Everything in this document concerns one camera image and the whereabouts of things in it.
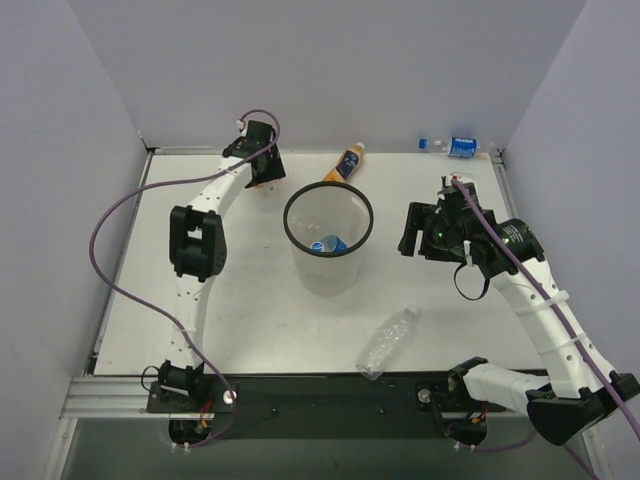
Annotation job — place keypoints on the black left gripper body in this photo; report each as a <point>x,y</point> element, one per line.
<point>270,167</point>

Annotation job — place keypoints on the large orange label bottle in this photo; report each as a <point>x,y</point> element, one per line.
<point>265,188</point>

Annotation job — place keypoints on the white bin with black rim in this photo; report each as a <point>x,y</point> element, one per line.
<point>327,224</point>

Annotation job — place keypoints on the blue label water bottle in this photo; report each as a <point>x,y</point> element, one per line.
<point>328,244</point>

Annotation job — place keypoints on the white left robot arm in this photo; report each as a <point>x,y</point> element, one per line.
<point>198,249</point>

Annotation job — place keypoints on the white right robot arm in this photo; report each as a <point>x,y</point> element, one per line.
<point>580,387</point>

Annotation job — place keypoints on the orange juice bottle dark label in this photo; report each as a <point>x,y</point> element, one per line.
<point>348,163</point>

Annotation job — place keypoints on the clear unlabelled plastic bottle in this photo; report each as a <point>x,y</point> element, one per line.
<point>387,343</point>

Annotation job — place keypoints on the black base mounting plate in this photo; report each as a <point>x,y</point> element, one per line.
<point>398,405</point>

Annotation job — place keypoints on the blue label bottle at wall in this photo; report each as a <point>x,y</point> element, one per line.
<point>453,147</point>

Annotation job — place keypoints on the aluminium frame rail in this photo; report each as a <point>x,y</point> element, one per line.
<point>105,397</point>

